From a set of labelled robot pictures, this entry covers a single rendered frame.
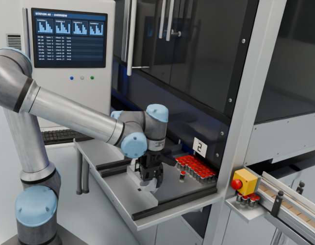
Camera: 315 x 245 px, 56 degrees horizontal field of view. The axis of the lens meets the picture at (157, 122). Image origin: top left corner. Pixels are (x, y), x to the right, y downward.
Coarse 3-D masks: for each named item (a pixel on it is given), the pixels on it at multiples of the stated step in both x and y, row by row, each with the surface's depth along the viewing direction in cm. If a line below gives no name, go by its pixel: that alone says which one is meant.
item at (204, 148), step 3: (195, 138) 132; (195, 141) 133; (198, 141) 131; (195, 144) 133; (198, 144) 131; (204, 144) 128; (195, 147) 133; (201, 147) 130; (204, 147) 128; (195, 150) 134; (201, 150) 130; (204, 150) 128; (201, 153) 130; (204, 153) 128; (204, 156) 129
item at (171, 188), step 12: (180, 156) 145; (132, 168) 132; (168, 168) 138; (168, 180) 129; (192, 180) 131; (144, 192) 119; (156, 192) 120; (168, 192) 121; (180, 192) 122; (192, 192) 119; (156, 204) 112
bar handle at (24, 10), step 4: (24, 8) 143; (24, 12) 143; (24, 16) 144; (24, 20) 145; (28, 20) 146; (24, 24) 145; (28, 24) 146; (24, 28) 146; (28, 28) 147; (24, 32) 147; (28, 32) 148; (24, 36) 148; (28, 36) 148; (24, 40) 149; (28, 40) 149; (28, 44) 150; (28, 48) 150; (28, 52) 151; (28, 56) 152
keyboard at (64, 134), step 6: (42, 132) 167; (48, 132) 168; (54, 132) 168; (60, 132) 169; (66, 132) 171; (72, 132) 171; (78, 132) 172; (48, 138) 162; (54, 138) 162; (60, 138) 163; (66, 138) 164; (72, 138) 165; (48, 144) 159
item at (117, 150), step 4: (168, 140) 163; (108, 144) 151; (168, 144) 159; (172, 144) 160; (176, 144) 153; (180, 144) 154; (112, 148) 148; (116, 148) 143; (164, 148) 149; (168, 148) 151; (172, 148) 152; (176, 148) 154; (180, 148) 156; (116, 152) 144; (120, 152) 140; (120, 156) 140; (124, 156) 137
